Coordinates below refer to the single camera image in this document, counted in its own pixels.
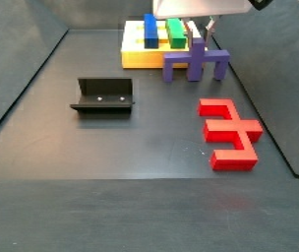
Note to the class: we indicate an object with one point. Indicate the blue block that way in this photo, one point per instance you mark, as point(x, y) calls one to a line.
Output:
point(151, 37)

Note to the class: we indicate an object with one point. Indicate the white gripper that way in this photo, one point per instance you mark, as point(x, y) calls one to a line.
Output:
point(198, 8)

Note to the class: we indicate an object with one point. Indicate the purple interlocking puzzle piece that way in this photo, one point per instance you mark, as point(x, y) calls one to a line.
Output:
point(195, 57)

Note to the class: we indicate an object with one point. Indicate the red interlocking puzzle piece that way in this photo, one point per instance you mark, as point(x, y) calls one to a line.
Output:
point(230, 129)

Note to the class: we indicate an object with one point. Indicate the black angled bracket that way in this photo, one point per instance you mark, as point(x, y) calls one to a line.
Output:
point(103, 94)

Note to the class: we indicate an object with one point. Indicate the green block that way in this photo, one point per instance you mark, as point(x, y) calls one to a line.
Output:
point(175, 31)

